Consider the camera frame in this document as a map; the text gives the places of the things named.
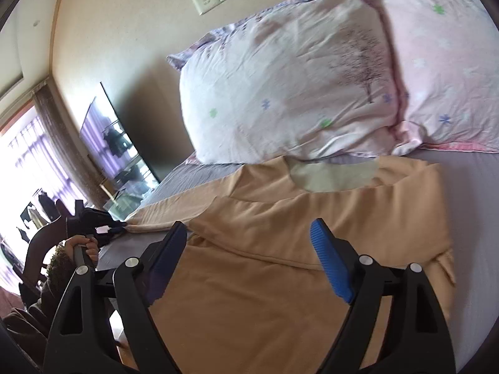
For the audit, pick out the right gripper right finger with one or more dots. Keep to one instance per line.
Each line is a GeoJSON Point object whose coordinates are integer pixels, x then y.
{"type": "Point", "coordinates": [416, 339]}

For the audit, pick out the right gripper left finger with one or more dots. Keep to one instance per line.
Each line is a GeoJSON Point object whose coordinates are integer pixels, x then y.
{"type": "Point", "coordinates": [103, 323]}

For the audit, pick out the beige small garment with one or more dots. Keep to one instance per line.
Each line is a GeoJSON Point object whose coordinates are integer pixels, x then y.
{"type": "Point", "coordinates": [249, 294]}

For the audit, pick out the left forearm brown sleeve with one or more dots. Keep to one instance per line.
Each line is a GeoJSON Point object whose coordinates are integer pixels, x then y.
{"type": "Point", "coordinates": [30, 328]}

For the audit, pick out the person's left hand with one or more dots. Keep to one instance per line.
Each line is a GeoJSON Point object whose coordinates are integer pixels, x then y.
{"type": "Point", "coordinates": [87, 245]}

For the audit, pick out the black flat television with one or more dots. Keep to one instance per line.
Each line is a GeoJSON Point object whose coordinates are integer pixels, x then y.
{"type": "Point", "coordinates": [109, 145]}

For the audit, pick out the brown window curtain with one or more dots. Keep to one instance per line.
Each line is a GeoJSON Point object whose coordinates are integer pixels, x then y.
{"type": "Point", "coordinates": [66, 142]}

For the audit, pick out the lavender bed sheet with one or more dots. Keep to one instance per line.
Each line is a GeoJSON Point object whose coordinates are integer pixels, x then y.
{"type": "Point", "coordinates": [472, 194]}

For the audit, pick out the white floral pillow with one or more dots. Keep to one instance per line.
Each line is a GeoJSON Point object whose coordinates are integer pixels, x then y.
{"type": "Point", "coordinates": [306, 78]}

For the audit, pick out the pink floral pillow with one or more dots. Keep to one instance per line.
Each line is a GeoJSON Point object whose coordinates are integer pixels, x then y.
{"type": "Point", "coordinates": [445, 54]}

